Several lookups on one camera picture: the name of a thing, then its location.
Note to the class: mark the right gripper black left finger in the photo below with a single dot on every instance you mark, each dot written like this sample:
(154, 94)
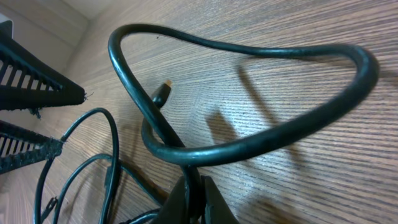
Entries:
(174, 210)

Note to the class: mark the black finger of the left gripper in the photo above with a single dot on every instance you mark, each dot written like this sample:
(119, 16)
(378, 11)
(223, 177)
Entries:
(21, 147)
(27, 82)

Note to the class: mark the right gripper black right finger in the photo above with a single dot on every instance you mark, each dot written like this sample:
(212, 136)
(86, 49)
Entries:
(216, 210)

